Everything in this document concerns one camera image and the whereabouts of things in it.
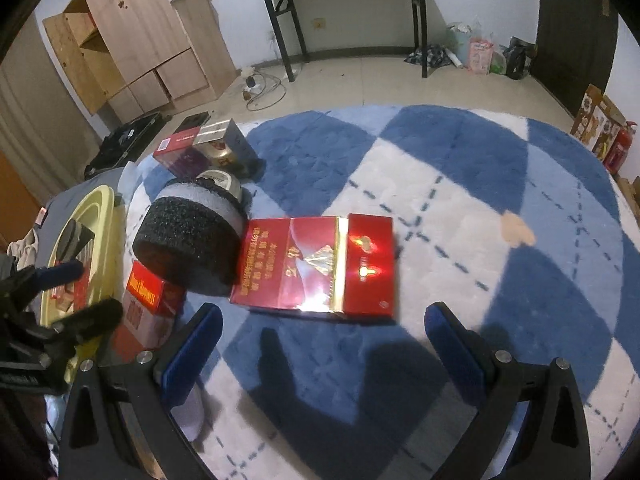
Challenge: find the white power strip with cables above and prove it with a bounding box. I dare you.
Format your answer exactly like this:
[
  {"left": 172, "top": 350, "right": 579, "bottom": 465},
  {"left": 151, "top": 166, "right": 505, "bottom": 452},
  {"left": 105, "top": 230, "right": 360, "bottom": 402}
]
[{"left": 239, "top": 66, "right": 289, "bottom": 112}]

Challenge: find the clear white plastic bag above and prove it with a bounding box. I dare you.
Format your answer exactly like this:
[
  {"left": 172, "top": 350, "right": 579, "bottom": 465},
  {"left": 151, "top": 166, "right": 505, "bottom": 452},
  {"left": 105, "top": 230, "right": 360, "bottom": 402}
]
[{"left": 444, "top": 20, "right": 484, "bottom": 62}]

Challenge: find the wooden wardrobe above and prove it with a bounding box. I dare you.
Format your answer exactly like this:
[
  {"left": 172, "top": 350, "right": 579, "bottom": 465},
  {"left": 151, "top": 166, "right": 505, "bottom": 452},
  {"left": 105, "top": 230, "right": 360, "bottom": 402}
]
[{"left": 42, "top": 0, "right": 237, "bottom": 117}]

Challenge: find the dark patterned cloth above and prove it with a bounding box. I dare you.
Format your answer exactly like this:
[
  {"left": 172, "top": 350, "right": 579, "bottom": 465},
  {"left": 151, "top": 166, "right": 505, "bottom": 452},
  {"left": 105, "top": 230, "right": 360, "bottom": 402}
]
[{"left": 403, "top": 43, "right": 454, "bottom": 69}]

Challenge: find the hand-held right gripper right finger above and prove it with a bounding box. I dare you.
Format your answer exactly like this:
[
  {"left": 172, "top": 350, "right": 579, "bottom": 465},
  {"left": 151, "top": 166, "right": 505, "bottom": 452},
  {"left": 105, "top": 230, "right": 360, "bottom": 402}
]
[{"left": 424, "top": 302, "right": 593, "bottom": 480}]

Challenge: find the large red glossy carton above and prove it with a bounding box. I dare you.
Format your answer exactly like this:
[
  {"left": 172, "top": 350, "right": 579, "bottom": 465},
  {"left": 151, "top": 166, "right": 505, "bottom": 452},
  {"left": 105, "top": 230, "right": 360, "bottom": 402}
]
[{"left": 229, "top": 213, "right": 397, "bottom": 325}]

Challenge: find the red fire extinguisher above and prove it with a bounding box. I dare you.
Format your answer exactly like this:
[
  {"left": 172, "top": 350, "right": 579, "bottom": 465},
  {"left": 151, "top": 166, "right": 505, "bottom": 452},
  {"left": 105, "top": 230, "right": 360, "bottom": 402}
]
[{"left": 602, "top": 120, "right": 639, "bottom": 174}]

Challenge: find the red box with silver end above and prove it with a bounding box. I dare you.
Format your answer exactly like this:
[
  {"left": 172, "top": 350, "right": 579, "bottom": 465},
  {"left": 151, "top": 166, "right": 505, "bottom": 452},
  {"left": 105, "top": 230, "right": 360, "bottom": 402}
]
[{"left": 152, "top": 119, "right": 237, "bottom": 179}]

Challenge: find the beige curtain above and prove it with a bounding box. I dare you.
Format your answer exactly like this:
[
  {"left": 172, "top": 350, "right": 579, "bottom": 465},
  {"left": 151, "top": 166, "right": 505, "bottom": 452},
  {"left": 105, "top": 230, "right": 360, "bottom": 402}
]
[{"left": 0, "top": 14, "right": 102, "bottom": 161}]

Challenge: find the beige round lidded container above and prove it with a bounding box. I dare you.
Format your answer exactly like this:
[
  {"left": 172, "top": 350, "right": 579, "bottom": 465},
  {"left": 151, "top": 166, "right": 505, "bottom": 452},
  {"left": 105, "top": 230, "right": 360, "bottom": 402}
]
[{"left": 195, "top": 169, "right": 244, "bottom": 207}]

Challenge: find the dark brown door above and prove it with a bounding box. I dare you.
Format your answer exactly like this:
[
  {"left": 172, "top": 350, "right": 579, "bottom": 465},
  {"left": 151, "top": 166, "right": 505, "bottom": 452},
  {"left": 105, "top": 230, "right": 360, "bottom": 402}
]
[{"left": 530, "top": 0, "right": 619, "bottom": 119}]

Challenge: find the black bag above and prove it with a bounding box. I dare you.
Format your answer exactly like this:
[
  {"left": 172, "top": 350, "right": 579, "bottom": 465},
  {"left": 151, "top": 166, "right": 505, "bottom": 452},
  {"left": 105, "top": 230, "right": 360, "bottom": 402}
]
[{"left": 501, "top": 36, "right": 534, "bottom": 81}]

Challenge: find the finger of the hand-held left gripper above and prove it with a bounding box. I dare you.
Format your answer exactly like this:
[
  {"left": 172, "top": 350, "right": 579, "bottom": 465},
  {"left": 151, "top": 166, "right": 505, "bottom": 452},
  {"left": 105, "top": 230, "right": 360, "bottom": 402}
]
[
  {"left": 51, "top": 299, "right": 124, "bottom": 347},
  {"left": 30, "top": 259, "right": 84, "bottom": 292}
]

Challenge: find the black suitcase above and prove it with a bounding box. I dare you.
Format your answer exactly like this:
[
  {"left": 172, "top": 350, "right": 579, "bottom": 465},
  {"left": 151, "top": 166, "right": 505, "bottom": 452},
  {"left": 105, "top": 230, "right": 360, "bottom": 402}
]
[{"left": 83, "top": 112, "right": 166, "bottom": 179}]

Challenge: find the printed cardboard box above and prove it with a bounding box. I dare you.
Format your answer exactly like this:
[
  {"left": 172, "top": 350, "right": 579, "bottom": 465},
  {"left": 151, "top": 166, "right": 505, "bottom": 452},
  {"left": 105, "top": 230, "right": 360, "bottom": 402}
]
[{"left": 569, "top": 84, "right": 629, "bottom": 157}]

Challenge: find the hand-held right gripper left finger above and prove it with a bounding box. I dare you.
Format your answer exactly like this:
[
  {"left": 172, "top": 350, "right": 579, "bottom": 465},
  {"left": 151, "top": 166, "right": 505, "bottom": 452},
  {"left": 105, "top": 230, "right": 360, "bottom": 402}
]
[{"left": 60, "top": 304, "right": 224, "bottom": 480}]

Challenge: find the pale yellow plastic basin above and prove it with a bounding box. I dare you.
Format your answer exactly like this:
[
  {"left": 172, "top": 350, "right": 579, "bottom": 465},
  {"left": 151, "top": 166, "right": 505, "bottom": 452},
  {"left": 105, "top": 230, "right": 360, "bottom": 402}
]
[{"left": 39, "top": 184, "right": 129, "bottom": 397}]

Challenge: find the black and white foam roll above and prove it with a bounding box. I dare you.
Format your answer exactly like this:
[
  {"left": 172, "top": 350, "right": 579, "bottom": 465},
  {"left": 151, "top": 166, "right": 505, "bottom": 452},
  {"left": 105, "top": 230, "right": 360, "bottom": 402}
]
[{"left": 132, "top": 177, "right": 250, "bottom": 297}]

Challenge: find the grey and gold box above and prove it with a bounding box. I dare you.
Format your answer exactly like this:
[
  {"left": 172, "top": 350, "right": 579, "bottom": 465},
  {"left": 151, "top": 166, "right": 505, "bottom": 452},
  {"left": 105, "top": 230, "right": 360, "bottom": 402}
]
[{"left": 194, "top": 124, "right": 262, "bottom": 180}]

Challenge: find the pink plastic bag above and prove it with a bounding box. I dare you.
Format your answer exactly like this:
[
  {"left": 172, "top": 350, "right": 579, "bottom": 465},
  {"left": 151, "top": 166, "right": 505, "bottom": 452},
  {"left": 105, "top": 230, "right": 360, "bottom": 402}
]
[{"left": 467, "top": 36, "right": 496, "bottom": 76}]

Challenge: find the blue white checked blanket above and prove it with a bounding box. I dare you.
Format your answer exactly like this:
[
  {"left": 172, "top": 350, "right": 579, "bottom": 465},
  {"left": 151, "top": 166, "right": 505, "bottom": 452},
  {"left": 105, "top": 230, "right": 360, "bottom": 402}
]
[{"left": 120, "top": 104, "right": 640, "bottom": 480}]

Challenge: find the small red orange box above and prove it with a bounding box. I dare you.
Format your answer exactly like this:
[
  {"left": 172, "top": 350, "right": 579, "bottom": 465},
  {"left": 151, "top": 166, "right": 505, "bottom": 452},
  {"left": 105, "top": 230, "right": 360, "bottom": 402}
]
[{"left": 112, "top": 260, "right": 187, "bottom": 352}]

